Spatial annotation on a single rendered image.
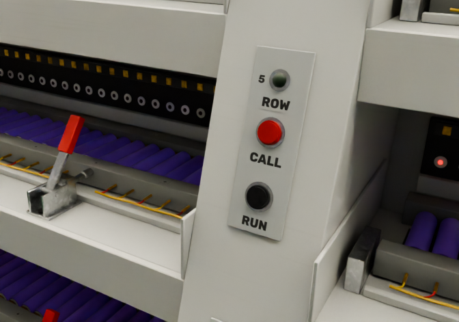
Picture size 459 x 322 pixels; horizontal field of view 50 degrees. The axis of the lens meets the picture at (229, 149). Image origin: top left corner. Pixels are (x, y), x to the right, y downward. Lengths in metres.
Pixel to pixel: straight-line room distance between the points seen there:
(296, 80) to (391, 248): 0.15
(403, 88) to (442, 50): 0.03
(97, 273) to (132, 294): 0.04
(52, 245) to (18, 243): 0.05
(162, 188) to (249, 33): 0.18
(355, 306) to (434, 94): 0.15
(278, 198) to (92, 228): 0.18
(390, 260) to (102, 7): 0.29
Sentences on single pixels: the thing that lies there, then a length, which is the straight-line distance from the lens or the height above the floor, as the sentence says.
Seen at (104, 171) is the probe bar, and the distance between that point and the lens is 0.49.
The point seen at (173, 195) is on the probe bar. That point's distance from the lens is 0.45.
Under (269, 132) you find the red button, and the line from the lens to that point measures 0.32.
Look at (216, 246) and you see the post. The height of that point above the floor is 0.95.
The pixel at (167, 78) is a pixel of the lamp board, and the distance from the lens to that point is 0.56.
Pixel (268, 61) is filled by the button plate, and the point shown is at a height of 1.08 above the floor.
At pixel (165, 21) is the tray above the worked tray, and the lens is 0.37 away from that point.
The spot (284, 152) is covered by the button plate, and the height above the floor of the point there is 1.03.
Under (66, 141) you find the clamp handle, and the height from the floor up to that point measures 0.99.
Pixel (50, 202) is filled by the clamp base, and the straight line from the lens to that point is 0.46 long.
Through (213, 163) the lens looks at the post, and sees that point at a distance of 0.34.
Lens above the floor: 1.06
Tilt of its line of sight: 8 degrees down
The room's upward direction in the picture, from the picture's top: 10 degrees clockwise
